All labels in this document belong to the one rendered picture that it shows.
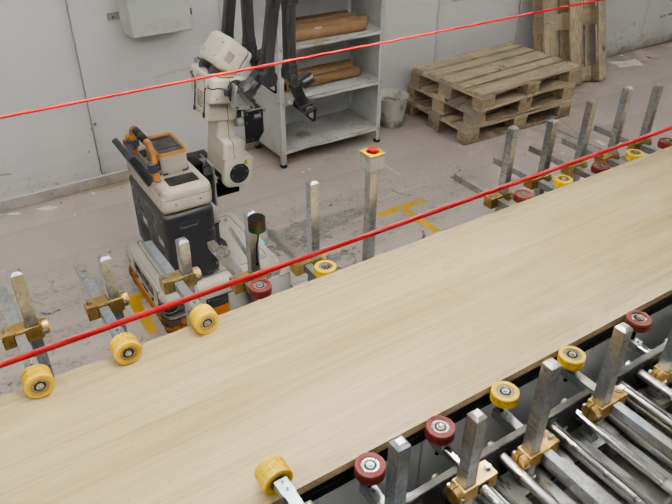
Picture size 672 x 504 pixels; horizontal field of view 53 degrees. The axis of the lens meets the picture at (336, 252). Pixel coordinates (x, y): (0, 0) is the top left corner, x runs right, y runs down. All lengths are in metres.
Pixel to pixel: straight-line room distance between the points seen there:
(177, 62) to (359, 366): 3.35
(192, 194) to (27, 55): 1.83
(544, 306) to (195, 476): 1.24
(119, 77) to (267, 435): 3.42
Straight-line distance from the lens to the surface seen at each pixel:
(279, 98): 4.88
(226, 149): 3.37
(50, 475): 1.89
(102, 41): 4.77
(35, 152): 4.88
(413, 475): 2.07
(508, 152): 3.03
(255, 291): 2.30
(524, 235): 2.70
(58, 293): 4.06
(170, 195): 3.16
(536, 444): 1.93
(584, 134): 3.40
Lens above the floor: 2.29
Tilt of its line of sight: 34 degrees down
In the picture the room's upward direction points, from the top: straight up
